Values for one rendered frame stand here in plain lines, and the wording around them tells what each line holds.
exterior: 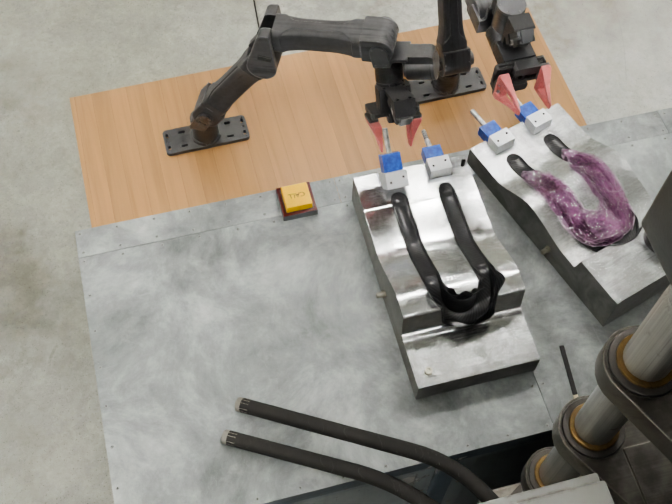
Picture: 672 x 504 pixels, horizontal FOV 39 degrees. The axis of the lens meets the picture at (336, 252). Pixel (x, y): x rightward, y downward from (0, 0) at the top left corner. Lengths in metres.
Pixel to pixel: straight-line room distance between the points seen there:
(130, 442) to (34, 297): 1.19
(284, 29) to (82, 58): 1.77
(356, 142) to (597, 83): 1.48
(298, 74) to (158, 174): 0.44
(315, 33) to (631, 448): 0.96
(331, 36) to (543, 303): 0.73
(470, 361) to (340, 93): 0.78
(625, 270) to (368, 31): 0.73
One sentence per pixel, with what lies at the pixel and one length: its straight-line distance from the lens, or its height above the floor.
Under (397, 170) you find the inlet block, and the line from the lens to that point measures 2.06.
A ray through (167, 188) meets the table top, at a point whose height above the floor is 0.80.
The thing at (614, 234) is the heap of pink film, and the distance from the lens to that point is 2.10.
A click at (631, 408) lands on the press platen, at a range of 1.23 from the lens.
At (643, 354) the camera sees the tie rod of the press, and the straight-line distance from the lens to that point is 1.17.
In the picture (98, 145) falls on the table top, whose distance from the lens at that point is 2.30.
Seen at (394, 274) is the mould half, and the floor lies 0.91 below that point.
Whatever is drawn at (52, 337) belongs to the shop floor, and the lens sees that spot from 2.98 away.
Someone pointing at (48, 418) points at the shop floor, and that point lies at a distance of 2.88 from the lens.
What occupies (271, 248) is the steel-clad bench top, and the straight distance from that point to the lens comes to 2.09.
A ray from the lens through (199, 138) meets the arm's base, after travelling 2.23.
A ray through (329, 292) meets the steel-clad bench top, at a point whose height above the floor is 0.80.
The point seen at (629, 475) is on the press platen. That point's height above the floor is 1.29.
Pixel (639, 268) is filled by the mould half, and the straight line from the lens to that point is 2.05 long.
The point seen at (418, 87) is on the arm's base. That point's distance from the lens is 2.35.
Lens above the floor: 2.62
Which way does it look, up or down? 61 degrees down
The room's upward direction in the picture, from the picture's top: 2 degrees clockwise
